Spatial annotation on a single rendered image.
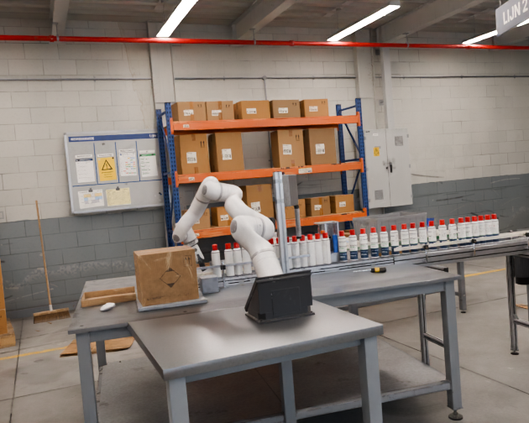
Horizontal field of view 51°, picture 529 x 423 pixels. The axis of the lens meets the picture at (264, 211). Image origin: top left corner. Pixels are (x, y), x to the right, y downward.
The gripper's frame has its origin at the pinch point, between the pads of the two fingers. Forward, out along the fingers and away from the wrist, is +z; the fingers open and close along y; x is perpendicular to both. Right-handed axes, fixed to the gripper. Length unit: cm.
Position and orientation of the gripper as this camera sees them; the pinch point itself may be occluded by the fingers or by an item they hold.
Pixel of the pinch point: (202, 267)
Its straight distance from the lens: 342.5
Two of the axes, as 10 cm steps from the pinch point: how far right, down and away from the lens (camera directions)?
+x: -8.8, 4.3, -2.2
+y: -2.5, -0.3, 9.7
